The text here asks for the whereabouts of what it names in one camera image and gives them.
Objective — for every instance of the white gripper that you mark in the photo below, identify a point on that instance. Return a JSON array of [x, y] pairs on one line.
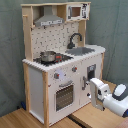
[[99, 91]]

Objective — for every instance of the small metal pot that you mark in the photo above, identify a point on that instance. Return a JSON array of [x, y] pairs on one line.
[[48, 56]]

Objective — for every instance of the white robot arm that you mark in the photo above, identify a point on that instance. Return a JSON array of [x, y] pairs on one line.
[[117, 101]]

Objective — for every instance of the wooden toy kitchen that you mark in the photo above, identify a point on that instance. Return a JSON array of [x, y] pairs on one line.
[[40, 84]]

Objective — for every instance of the grey ice dispenser panel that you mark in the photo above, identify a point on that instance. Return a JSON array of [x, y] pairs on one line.
[[91, 72]]

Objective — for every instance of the red grey right knob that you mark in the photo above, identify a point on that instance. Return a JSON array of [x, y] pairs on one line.
[[74, 69]]

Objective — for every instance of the red grey knob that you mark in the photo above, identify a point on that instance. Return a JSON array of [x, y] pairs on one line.
[[74, 69], [56, 75]]

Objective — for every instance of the white oven door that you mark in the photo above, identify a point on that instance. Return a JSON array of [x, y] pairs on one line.
[[64, 96]]

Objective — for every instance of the grey toy sink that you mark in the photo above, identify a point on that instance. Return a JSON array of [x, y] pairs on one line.
[[79, 51]]

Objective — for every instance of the red grey left knob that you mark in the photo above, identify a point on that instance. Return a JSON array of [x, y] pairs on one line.
[[56, 75]]

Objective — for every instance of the black stovetop red burners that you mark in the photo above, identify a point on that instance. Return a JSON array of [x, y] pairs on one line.
[[58, 59]]

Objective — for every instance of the black toy faucet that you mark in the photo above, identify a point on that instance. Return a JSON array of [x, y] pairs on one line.
[[75, 38]]

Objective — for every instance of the white toy microwave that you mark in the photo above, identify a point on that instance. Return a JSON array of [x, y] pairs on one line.
[[77, 12]]

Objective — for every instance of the grey range hood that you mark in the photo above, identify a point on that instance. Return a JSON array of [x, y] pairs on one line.
[[48, 18]]

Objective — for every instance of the grey cabinet door handle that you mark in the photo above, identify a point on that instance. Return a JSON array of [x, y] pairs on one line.
[[84, 83]]

